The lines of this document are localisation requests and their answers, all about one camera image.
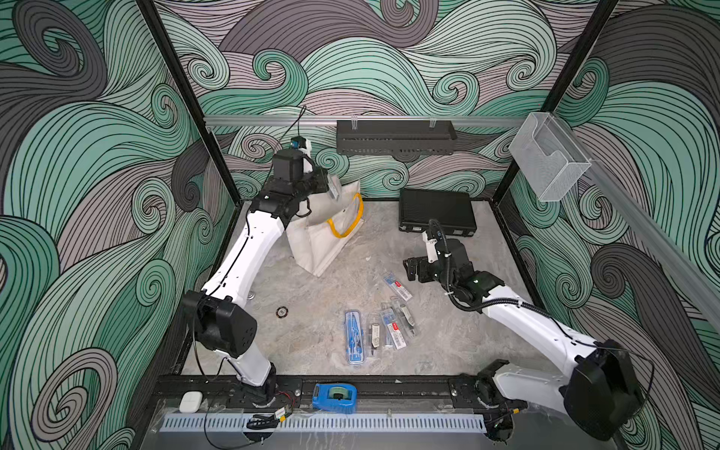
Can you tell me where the small clear compass case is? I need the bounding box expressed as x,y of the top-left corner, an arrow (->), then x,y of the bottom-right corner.
328,176 -> 342,201

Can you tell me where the clear case barcode label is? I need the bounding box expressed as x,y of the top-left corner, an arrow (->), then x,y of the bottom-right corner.
382,272 -> 413,301

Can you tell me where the blue compass set case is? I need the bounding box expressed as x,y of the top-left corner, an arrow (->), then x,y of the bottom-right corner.
345,310 -> 365,366

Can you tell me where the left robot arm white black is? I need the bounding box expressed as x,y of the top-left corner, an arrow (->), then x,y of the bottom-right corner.
181,144 -> 329,404

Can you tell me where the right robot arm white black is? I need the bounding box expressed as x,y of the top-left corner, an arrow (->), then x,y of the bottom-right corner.
403,239 -> 647,442

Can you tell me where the white canvas tote bag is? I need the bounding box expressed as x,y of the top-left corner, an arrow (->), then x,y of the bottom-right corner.
286,180 -> 364,278

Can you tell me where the black ribbed hard case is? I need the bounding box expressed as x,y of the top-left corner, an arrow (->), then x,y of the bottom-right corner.
399,189 -> 477,236

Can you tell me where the clear case gold label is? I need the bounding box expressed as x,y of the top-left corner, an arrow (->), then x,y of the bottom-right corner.
391,297 -> 416,336

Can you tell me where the clear case red label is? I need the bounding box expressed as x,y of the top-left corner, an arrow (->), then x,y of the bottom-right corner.
381,307 -> 407,350

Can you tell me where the clear case beige label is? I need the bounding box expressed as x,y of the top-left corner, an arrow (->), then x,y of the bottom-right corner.
369,322 -> 383,356

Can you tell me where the white earbuds case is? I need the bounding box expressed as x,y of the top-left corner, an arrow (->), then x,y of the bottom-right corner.
178,391 -> 204,414

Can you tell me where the black wall tray shelf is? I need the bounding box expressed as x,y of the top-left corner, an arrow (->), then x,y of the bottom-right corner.
336,119 -> 458,159

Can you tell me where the aluminium wall rail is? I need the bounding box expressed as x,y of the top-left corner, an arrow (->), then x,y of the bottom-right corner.
203,114 -> 527,129

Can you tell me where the clear acrylic wall holder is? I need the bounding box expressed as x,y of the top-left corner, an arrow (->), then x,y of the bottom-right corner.
509,112 -> 592,202

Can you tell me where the white slotted cable duct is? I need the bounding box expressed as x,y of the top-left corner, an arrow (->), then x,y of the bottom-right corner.
159,412 -> 487,434

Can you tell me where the black corner frame post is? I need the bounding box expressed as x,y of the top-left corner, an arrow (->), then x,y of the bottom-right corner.
491,0 -> 620,204

